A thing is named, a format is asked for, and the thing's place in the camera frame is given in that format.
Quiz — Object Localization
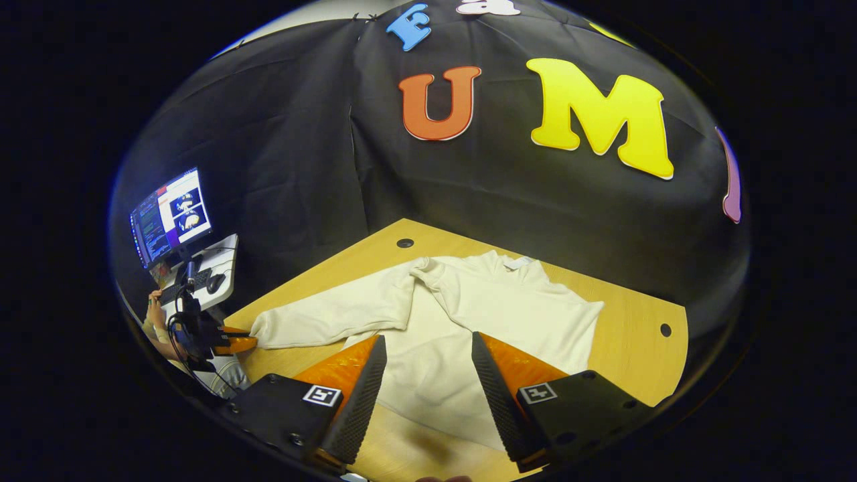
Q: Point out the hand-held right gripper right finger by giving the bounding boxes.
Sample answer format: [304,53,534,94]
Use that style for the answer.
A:
[471,330,655,473]

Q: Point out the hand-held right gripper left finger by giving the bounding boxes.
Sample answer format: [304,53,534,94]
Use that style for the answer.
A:
[223,333,389,475]

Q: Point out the cream sweater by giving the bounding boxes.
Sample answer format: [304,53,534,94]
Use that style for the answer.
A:
[250,250,605,451]

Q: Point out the black keyboard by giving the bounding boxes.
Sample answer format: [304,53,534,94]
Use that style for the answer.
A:
[159,268,214,305]

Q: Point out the white side desk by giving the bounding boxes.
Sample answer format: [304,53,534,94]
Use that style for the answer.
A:
[153,233,240,313]

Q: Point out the computer monitor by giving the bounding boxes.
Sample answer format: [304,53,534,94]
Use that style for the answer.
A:
[129,167,215,270]

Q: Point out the black backdrop cloth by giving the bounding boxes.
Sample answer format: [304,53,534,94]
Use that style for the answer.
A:
[110,0,751,349]

